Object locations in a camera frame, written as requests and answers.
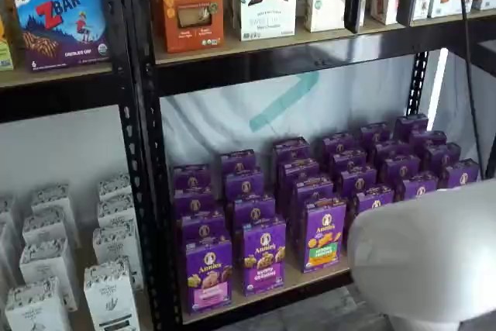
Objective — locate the white sheet with teal stripe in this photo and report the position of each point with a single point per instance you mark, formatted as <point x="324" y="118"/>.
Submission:
<point x="232" y="114"/>

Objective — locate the purple box green patch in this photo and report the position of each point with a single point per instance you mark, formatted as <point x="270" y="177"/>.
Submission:
<point x="324" y="236"/>

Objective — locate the purple bunny grahams box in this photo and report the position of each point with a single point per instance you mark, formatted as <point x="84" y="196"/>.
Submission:
<point x="264" y="257"/>

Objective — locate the purple box pink patch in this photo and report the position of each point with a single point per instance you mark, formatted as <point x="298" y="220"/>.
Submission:
<point x="209" y="276"/>

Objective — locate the blue purple Zbar box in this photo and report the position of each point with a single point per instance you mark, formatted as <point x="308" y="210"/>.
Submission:
<point x="62" y="25"/>

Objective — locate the black metal shelf rack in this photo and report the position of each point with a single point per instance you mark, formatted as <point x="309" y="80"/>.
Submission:
<point x="271" y="71"/>
<point x="58" y="98"/>
<point x="489" y="48"/>

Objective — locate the white box black print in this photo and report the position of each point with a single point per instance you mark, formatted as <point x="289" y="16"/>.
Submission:
<point x="114" y="185"/>
<point x="4" y="209"/>
<point x="36" y="307"/>
<point x="50" y="197"/>
<point x="44" y="226"/>
<point x="115" y="211"/>
<point x="46" y="265"/>
<point x="116" y="245"/>
<point x="110" y="300"/>

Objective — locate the white mint chocolate box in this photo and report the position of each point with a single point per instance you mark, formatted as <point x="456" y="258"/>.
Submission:
<point x="267" y="1"/>

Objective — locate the yellow green box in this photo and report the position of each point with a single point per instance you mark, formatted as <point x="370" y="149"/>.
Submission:
<point x="4" y="52"/>

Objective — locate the orange box with woman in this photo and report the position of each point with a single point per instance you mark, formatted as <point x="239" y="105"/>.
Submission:
<point x="191" y="5"/>

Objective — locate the purple Annie's box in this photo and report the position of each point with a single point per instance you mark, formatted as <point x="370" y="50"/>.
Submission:
<point x="338" y="143"/>
<point x="237" y="161"/>
<point x="357" y="180"/>
<point x="374" y="199"/>
<point x="348" y="159"/>
<point x="389" y="149"/>
<point x="191" y="178"/>
<point x="460" y="175"/>
<point x="417" y="187"/>
<point x="428" y="139"/>
<point x="290" y="149"/>
<point x="201" y="228"/>
<point x="299" y="172"/>
<point x="193" y="203"/>
<point x="253" y="211"/>
<point x="375" y="133"/>
<point x="312" y="190"/>
<point x="401" y="169"/>
<point x="410" y="123"/>
<point x="441" y="156"/>
<point x="244" y="185"/>

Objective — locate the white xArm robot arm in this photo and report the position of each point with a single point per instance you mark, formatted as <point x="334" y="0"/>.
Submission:
<point x="426" y="253"/>

